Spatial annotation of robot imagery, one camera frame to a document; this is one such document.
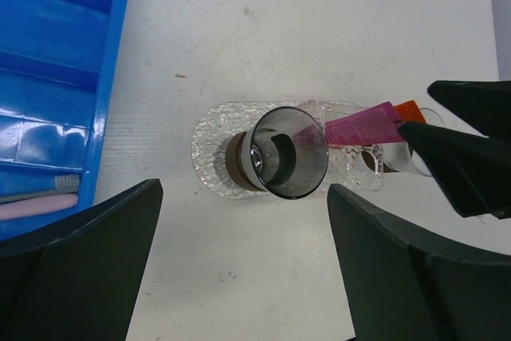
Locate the orange toothpaste tube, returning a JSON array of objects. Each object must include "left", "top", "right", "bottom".
[{"left": 394, "top": 100, "right": 426, "bottom": 124}]

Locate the blue plastic bin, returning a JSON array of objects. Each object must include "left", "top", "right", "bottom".
[{"left": 1, "top": 0, "right": 127, "bottom": 240}]

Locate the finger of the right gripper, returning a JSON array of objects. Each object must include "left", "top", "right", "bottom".
[
  {"left": 427, "top": 80, "right": 510, "bottom": 141},
  {"left": 398, "top": 121, "right": 510, "bottom": 218}
]

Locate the dark tinted cup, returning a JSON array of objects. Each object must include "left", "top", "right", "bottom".
[{"left": 225, "top": 105, "right": 329, "bottom": 200}]

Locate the clear cup brown base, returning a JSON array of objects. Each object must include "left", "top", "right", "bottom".
[{"left": 382, "top": 107, "right": 446, "bottom": 177}]

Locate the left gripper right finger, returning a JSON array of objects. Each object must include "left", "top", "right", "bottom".
[{"left": 327, "top": 184, "right": 510, "bottom": 340}]

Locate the pink toothpaste tube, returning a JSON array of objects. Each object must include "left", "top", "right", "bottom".
[{"left": 295, "top": 101, "right": 406, "bottom": 148}]

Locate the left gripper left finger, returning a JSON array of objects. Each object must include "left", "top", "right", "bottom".
[{"left": 1, "top": 179, "right": 163, "bottom": 340}]

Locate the grey green toothbrush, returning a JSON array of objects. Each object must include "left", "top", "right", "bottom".
[{"left": 1, "top": 174, "right": 81, "bottom": 204}]

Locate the clear textured oval tray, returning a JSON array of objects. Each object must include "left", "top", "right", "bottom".
[{"left": 190, "top": 98, "right": 385, "bottom": 200}]

